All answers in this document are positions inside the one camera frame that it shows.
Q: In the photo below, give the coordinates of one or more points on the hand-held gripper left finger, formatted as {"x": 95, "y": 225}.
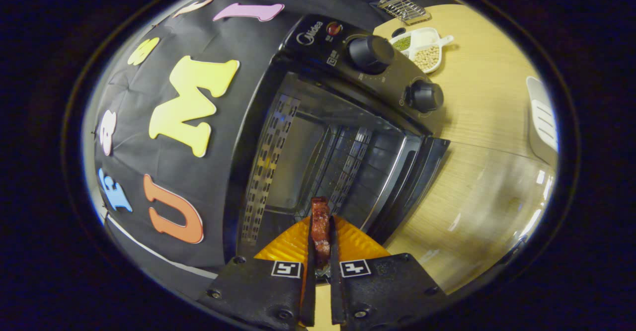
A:
{"x": 258, "y": 291}

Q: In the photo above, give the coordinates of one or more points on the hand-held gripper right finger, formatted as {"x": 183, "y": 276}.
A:
{"x": 387, "y": 291}

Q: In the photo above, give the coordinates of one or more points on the black toaster oven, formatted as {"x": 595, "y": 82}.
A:
{"x": 318, "y": 38}

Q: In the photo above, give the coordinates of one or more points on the white rectangular tray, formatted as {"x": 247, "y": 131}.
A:
{"x": 541, "y": 117}

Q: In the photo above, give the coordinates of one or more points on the small black disc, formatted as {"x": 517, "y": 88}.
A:
{"x": 397, "y": 32}

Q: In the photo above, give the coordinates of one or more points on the brown meat slice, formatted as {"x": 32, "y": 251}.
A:
{"x": 320, "y": 226}

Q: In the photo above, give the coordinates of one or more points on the white divided bean dish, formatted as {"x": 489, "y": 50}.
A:
{"x": 427, "y": 57}

